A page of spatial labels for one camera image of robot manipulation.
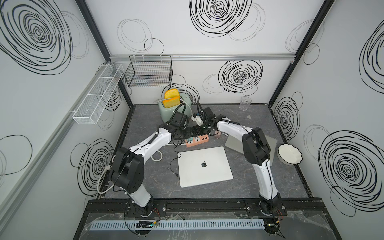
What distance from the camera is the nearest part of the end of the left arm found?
2.10 feet

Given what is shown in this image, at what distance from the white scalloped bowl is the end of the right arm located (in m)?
0.47

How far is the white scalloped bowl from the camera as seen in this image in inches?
34.8

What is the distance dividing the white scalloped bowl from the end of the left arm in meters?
0.58

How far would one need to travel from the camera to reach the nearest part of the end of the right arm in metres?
0.75

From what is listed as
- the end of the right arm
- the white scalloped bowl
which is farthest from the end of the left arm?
the white scalloped bowl

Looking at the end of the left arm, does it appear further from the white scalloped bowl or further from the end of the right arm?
the white scalloped bowl
